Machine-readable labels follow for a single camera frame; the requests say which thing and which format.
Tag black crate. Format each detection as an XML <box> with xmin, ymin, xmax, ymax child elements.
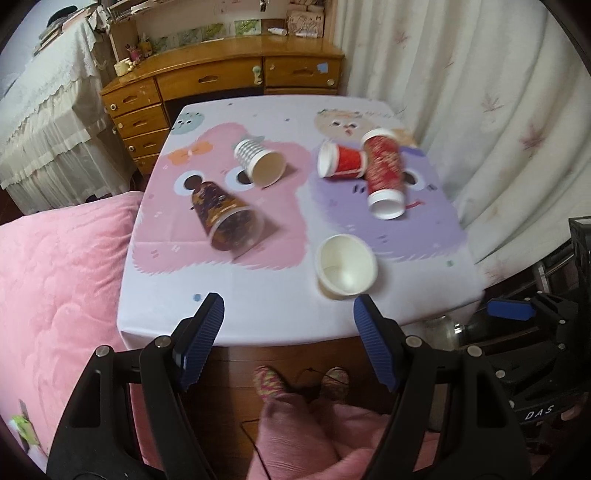
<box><xmin>568</xmin><ymin>216</ymin><xmax>591</xmax><ymax>297</ymax></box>

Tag pink blanket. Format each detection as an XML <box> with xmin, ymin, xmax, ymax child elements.
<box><xmin>0</xmin><ymin>191</ymin><xmax>163</xmax><ymax>472</ymax></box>

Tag decorated cardboard box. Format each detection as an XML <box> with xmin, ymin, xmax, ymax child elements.
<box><xmin>286</xmin><ymin>9</ymin><xmax>327</xmax><ymax>38</ymax></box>

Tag tall red patterned paper cup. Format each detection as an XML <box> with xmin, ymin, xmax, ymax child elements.
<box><xmin>360</xmin><ymin>128</ymin><xmax>407</xmax><ymax>220</ymax></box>

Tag small red paper cup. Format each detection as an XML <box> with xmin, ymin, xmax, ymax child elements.
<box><xmin>317</xmin><ymin>140</ymin><xmax>369</xmax><ymax>179</ymax></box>

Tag person's legs in pink pants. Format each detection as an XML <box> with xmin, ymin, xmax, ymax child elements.
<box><xmin>246</xmin><ymin>396</ymin><xmax>440</xmax><ymax>480</ymax></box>

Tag patterned slipper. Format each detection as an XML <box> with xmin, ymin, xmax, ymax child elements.
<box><xmin>320</xmin><ymin>366</ymin><xmax>351</xmax><ymax>400</ymax></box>
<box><xmin>252</xmin><ymin>365</ymin><xmax>290</xmax><ymax>398</ymax></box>

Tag dark patterned paper cup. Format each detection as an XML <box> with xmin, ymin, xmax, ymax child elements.
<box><xmin>188</xmin><ymin>179</ymin><xmax>266</xmax><ymax>253</ymax></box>

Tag white floral curtain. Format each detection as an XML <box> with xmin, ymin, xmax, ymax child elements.
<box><xmin>331</xmin><ymin>0</ymin><xmax>591</xmax><ymax>288</ymax></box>

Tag cartoon printed tablecloth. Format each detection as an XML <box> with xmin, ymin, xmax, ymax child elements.
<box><xmin>115</xmin><ymin>95</ymin><xmax>486</xmax><ymax>348</ymax></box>

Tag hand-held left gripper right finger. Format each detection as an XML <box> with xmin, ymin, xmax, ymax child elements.
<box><xmin>353</xmin><ymin>294</ymin><xmax>532</xmax><ymax>480</ymax></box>

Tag white lace cover cloth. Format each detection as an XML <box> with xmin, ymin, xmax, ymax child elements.
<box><xmin>0</xmin><ymin>13</ymin><xmax>136</xmax><ymax>216</ymax></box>

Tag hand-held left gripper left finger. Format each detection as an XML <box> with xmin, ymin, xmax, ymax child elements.
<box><xmin>46</xmin><ymin>292</ymin><xmax>225</xmax><ymax>480</ymax></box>

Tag small figurines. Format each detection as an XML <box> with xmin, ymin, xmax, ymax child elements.
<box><xmin>126</xmin><ymin>39</ymin><xmax>154</xmax><ymax>63</ymax></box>

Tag white striped paper cup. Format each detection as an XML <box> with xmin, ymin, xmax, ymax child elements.
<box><xmin>233</xmin><ymin>137</ymin><xmax>286</xmax><ymax>188</ymax></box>

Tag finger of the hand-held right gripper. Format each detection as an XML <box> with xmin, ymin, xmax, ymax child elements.
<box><xmin>486</xmin><ymin>294</ymin><xmax>573</xmax><ymax>334</ymax></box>

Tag wooden desk with drawers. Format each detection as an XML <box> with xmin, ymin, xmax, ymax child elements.
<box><xmin>100</xmin><ymin>34</ymin><xmax>346</xmax><ymax>177</ymax></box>

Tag plain white paper cup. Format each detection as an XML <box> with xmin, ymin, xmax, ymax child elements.
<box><xmin>315</xmin><ymin>234</ymin><xmax>378</xmax><ymax>298</ymax></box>

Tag thin black cable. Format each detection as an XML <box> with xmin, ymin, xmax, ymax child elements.
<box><xmin>242</xmin><ymin>366</ymin><xmax>325</xmax><ymax>462</ymax></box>

